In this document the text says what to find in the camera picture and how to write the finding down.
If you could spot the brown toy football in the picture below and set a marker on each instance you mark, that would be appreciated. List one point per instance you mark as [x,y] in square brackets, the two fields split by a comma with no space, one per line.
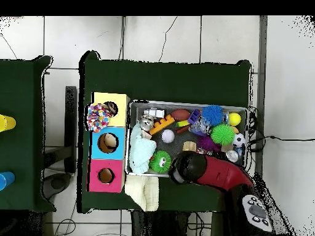
[181,114]

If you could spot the purple spiky ball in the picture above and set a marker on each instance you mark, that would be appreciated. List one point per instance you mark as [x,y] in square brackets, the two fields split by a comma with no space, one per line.
[208,143]

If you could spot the green googly-eyed spiky ball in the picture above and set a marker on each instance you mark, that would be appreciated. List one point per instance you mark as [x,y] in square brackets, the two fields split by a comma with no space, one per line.
[160,161]

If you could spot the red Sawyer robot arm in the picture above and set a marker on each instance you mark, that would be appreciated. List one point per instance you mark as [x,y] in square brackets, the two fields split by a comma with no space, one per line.
[221,174]

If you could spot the grey plastic bolt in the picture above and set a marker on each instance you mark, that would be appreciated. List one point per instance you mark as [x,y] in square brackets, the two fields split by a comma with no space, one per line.
[153,113]

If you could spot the wooden box with three holes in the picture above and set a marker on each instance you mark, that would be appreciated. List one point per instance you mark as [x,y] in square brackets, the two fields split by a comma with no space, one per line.
[115,152]

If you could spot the blue plastic cup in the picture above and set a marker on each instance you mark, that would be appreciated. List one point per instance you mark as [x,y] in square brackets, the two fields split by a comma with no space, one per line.
[7,180]

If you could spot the yellow plastic cup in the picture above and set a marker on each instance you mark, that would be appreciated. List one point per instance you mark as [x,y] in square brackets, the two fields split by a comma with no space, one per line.
[8,123]

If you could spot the orange plastic comb block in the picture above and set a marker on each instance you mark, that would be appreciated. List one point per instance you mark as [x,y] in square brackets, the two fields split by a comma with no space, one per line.
[162,125]

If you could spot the colourful patterned cloth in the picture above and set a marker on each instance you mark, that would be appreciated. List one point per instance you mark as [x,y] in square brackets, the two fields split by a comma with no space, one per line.
[98,118]

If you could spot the large green spiky ball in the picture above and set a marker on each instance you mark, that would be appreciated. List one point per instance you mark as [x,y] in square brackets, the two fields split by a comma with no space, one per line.
[222,134]

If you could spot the large blue spiky ball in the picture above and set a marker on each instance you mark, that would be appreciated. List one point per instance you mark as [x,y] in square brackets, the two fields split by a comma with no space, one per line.
[212,115]

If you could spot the grey round floor base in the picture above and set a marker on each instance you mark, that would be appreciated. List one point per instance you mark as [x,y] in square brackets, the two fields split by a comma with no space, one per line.
[57,183]

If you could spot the cream waffle cloth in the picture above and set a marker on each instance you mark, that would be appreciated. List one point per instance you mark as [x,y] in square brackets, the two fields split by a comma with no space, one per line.
[145,191]

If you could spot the small soccer ball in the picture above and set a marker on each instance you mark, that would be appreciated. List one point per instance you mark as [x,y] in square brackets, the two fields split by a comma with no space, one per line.
[239,140]

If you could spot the light blue waffle cloth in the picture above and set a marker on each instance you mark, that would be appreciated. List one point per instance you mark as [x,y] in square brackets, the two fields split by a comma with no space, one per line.
[141,150]

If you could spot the white baseball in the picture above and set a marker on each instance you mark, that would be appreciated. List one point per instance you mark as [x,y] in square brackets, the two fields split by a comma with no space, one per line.
[168,136]

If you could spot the dark green tablecloth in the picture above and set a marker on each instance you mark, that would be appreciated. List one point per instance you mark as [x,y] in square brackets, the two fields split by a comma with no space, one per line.
[22,86]
[172,81]

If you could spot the shallow metal mesh bin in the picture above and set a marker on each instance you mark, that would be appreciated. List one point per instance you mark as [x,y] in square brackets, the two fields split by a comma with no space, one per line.
[137,108]

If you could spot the plain yellow ball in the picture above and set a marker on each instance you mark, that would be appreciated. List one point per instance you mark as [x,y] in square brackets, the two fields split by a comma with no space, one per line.
[235,119]

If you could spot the black upright panel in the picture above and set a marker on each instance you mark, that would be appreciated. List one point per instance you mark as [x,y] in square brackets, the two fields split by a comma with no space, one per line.
[70,123]

